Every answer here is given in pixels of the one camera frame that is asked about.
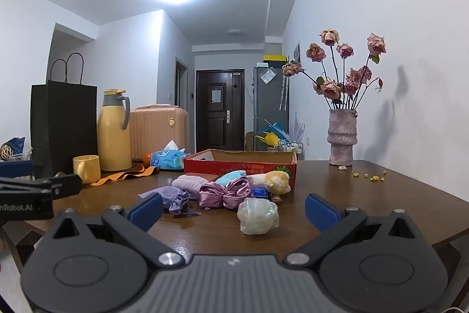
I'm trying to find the scattered yellow crumbs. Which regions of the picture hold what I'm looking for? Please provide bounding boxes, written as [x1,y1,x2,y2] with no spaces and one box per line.
[352,170,388,182]

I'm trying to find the pink socks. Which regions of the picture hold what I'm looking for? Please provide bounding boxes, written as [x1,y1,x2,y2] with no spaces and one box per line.
[198,177,254,210]

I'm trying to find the black paper bag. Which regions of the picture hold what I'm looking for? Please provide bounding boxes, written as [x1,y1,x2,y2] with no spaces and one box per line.
[30,53,99,179]

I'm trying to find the orange strap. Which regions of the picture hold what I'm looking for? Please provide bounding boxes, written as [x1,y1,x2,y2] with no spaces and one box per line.
[90,166,160,187]

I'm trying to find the bunch of dried pink roses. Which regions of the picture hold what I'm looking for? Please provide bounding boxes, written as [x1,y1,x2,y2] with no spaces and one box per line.
[282,29,387,112]

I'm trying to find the yellow mug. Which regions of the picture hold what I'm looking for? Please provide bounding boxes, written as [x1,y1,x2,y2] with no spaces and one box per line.
[72,155,101,185]

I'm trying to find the grey refrigerator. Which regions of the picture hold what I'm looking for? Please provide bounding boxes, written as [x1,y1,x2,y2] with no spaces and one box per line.
[253,65,290,152]

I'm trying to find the wire storage rack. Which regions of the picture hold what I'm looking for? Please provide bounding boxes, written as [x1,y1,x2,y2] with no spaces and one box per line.
[278,140,305,160]

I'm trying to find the yellow black box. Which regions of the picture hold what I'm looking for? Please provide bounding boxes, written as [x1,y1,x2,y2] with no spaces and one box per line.
[263,54,286,67]

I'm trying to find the clear plastic bag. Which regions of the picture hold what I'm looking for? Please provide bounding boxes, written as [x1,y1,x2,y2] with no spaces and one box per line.
[237,197,280,236]

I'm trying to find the yellow thermos jug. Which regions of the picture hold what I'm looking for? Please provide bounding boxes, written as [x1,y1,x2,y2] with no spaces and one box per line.
[97,89,132,172]

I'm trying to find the pink ribbed suitcase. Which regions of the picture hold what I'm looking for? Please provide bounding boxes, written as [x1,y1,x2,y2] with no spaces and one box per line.
[129,105,190,163]

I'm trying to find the pink towel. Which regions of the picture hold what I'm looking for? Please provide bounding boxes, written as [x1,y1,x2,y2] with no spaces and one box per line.
[171,174,210,193]

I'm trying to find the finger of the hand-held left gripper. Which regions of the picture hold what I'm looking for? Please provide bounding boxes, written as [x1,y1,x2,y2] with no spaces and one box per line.
[0,161,34,180]
[0,174,83,202]

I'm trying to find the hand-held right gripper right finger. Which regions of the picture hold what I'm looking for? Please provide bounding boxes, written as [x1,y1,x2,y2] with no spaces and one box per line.
[285,193,424,268]

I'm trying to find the blue paper bag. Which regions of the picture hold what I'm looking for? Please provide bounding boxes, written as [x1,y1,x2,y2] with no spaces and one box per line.
[264,119,291,139]

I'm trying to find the red cardboard box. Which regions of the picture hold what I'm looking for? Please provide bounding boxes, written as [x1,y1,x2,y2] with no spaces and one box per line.
[183,149,297,191]

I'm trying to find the blue tissue pack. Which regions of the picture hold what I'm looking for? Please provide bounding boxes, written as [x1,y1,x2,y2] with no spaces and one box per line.
[150,140,192,171]

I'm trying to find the light blue soft cloth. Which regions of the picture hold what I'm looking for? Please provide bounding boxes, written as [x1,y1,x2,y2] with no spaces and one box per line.
[215,170,247,186]

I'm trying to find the pink ceramic vase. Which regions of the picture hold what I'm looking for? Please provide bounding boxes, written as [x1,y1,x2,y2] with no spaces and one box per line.
[327,109,358,166]

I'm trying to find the dark brown door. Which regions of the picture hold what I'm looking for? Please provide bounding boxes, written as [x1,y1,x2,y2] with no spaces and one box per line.
[196,70,245,153]

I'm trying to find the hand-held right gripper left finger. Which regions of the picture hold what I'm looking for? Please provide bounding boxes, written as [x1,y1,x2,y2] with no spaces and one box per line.
[46,193,186,270]

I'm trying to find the yellow plastic toy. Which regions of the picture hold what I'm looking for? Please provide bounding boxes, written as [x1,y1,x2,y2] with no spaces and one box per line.
[255,131,281,148]

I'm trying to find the lavender sock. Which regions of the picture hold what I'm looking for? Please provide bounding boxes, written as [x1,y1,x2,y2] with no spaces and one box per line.
[138,186,201,216]

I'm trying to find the purple wall decal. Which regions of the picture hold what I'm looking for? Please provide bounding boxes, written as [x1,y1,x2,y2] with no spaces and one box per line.
[294,111,306,141]

